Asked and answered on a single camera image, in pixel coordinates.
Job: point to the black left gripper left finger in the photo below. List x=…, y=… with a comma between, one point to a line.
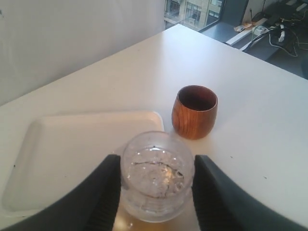
x=91, y=206

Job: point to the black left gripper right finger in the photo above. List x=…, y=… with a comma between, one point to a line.
x=221, y=205

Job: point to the gold coin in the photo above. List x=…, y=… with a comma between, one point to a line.
x=171, y=173

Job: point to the clear drinking glass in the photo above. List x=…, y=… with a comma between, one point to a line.
x=148, y=200

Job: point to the brown wooden cup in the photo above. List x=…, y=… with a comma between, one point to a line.
x=194, y=112

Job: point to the white rectangular tray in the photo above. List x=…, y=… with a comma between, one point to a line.
x=59, y=152

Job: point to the background desk with cables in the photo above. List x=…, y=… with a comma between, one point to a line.
x=277, y=35

